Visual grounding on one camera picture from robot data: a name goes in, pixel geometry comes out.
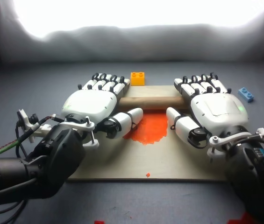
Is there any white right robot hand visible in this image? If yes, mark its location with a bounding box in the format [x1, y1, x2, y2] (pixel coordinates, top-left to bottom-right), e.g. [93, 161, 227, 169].
[165, 71, 250, 150]

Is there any grey table cloth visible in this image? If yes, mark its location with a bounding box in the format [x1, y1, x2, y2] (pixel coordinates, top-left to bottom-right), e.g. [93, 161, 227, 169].
[0, 61, 264, 224]

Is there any wooden rolling pin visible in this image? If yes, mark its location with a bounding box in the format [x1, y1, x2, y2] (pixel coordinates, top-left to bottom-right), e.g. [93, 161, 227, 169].
[117, 97, 192, 110]

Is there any green red braided cable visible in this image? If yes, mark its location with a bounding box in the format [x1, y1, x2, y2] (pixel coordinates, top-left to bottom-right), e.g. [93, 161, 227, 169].
[0, 138, 21, 159]

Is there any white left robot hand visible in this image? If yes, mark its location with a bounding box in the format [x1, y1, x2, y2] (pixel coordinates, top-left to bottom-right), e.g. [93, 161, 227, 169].
[60, 72, 144, 140]

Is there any orange play dough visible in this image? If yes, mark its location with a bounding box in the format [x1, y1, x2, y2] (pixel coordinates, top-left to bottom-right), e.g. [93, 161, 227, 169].
[123, 112, 169, 147]

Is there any blue toy brick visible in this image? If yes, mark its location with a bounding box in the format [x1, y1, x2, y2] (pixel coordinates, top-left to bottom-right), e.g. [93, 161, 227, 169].
[237, 87, 255, 103]

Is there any white backdrop sheet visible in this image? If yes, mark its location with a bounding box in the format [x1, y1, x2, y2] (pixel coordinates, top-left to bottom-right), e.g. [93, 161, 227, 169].
[0, 0, 264, 63]

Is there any light wooden board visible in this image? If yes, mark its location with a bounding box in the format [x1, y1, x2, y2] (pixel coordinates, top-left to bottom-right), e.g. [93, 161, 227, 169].
[66, 85, 228, 182]

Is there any yellow toy brick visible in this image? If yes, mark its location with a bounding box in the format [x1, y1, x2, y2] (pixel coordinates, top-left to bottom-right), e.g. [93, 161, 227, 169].
[130, 71, 146, 86]

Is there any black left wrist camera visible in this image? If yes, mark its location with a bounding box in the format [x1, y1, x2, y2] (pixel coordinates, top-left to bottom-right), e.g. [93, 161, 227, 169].
[28, 113, 39, 124]

